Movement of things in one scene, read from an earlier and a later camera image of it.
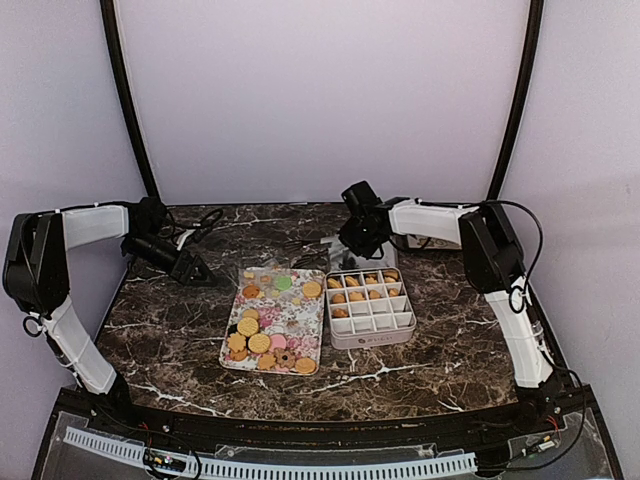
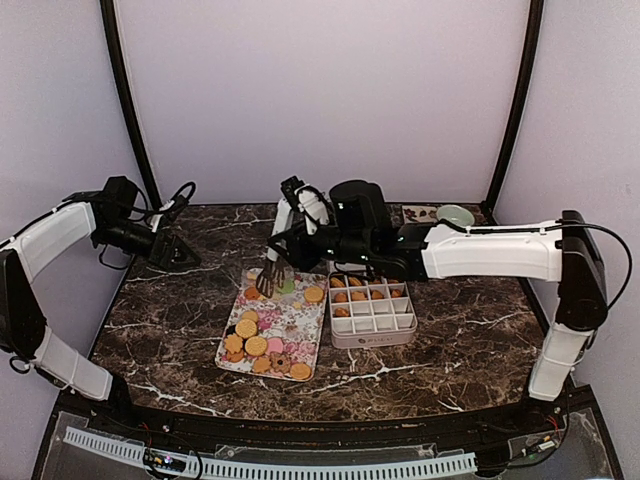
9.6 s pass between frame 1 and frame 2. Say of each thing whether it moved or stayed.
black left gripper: moved
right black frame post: stayed
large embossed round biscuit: stayed
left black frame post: stayed
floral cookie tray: stayed
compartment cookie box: stayed
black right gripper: moved
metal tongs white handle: moved
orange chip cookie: stayed
